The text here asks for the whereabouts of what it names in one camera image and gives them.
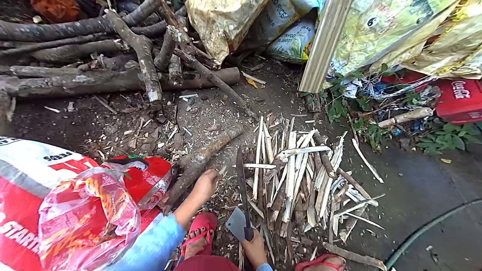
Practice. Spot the person's right hand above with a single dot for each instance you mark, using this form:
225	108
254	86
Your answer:
254	250

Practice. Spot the person's left hand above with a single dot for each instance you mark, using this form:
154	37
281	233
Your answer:
203	186

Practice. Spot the person's right fingers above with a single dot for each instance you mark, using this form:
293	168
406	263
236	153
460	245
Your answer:
248	243

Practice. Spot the person's left fingers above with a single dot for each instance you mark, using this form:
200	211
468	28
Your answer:
214	176

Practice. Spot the small pale wood chip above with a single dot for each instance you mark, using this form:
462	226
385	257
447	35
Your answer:
222	170

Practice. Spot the person's left forearm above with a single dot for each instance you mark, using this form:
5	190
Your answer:
162	237

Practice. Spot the forked brown branch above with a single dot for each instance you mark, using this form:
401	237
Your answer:
200	157

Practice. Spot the grey flat plate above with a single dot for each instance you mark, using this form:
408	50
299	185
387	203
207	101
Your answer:
236	222

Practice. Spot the person's body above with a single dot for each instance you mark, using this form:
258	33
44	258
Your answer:
205	264

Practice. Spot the person's legs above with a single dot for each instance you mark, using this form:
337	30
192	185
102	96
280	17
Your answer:
198	240

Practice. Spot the shiny red green packet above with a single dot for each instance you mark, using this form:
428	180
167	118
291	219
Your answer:
146	180

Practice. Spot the pile of split firewood sticks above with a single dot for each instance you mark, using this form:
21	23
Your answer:
291	172

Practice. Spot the brown bark-covered flat stick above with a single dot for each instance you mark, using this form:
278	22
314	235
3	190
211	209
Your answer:
354	256

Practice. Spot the clear red-orange plastic bag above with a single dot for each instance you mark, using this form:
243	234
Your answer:
81	222

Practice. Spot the long thin pale splinter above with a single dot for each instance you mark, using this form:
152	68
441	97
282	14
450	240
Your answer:
367	161

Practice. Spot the heap of brown logs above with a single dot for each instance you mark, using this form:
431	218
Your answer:
94	83

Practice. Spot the dirty cream woven sack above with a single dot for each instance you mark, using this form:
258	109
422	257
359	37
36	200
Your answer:
222	23

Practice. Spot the white green printed sack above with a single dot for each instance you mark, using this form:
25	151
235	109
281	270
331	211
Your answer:
295	40

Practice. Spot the white printed rice sack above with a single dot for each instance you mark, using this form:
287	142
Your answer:
276	18

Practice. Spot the pale wooden plank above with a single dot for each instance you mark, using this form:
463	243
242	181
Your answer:
325	47

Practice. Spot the red and white sack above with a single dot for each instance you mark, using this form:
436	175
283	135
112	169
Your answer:
22	192

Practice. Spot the short pale cut log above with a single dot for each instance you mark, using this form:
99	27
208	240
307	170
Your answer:
406	117

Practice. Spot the small yellow leaf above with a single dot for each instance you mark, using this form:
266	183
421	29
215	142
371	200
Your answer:
446	160

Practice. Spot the yellow green printed sack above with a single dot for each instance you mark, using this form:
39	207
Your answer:
376	34

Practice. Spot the green leafy plants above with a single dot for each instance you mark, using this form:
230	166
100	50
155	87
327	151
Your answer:
444	137

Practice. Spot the orange plastic bag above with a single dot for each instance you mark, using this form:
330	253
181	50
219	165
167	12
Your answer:
56	9

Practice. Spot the red crate with white lettering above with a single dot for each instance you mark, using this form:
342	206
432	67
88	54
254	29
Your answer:
460	101

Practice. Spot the torn yellowish plastic sack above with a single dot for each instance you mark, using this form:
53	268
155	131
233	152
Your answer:
452	45

